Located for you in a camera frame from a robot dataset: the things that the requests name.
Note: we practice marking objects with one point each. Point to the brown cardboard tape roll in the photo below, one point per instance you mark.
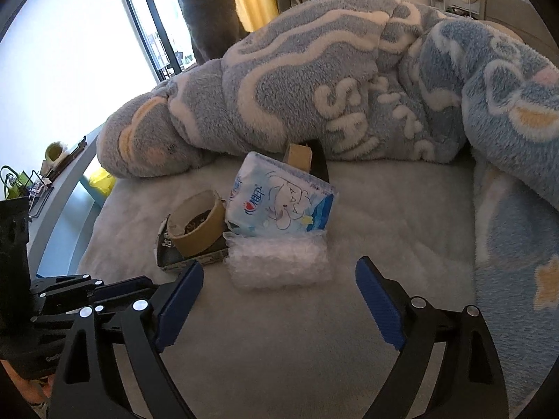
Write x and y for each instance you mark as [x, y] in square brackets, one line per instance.
[196, 238]

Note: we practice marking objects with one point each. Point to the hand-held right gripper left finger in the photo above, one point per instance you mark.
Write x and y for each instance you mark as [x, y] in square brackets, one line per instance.
[179, 305]

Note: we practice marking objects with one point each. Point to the green paper bag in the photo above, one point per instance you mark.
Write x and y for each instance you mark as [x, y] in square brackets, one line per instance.
[13, 185]

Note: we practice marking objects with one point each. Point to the white quilted bed pad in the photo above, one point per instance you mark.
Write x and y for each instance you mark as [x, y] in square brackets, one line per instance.
[305, 358]

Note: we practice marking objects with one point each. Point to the blue fleece blanket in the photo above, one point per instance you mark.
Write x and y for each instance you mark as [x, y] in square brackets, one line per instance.
[284, 78]

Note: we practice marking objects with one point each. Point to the person's left forearm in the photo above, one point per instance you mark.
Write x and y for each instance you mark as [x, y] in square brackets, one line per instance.
[28, 390]

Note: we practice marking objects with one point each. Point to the yellow plastic bag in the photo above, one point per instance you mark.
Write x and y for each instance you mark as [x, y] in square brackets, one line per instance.
[102, 181]

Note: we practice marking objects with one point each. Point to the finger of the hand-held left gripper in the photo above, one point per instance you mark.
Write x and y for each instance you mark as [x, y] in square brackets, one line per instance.
[122, 288]

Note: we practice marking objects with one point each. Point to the small cardboard box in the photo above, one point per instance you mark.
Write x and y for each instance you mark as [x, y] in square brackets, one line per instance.
[297, 155]

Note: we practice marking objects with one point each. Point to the grey table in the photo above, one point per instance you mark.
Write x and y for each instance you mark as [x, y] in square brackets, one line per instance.
[65, 183]

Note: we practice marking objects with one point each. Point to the grey cat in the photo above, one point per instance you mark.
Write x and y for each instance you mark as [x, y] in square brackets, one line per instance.
[209, 17]

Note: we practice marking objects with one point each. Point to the blue white tissue packet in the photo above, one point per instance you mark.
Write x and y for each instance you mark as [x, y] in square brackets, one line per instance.
[279, 200]

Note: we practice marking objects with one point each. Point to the clear bubble wrap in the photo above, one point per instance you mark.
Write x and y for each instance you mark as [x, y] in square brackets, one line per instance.
[279, 262]

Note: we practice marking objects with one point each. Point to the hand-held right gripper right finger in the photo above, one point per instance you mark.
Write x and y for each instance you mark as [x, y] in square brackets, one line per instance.
[377, 305]

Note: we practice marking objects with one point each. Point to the black window frame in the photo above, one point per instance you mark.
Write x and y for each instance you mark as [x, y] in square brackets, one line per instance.
[144, 30]

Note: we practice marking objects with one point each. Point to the black flat carton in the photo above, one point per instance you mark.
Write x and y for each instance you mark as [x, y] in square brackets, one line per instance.
[174, 262]

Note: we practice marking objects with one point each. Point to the green fluffy slipper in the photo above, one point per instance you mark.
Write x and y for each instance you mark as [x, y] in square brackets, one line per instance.
[56, 152]

